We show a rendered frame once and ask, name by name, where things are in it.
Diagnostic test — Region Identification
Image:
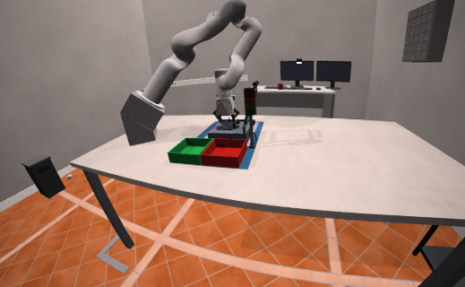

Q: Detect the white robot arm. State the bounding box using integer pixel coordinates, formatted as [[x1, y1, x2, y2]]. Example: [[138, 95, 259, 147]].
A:
[[136, 0, 262, 109]]

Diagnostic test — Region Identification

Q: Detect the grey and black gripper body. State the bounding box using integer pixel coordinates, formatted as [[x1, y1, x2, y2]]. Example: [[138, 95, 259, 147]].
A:
[[216, 97, 235, 116]]

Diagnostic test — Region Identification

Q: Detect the green open bin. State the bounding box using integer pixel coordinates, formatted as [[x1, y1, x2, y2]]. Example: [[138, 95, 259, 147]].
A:
[[168, 138, 214, 165]]

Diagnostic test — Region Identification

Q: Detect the red bin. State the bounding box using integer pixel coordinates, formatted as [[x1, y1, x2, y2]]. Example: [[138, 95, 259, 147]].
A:
[[201, 138, 247, 169]]

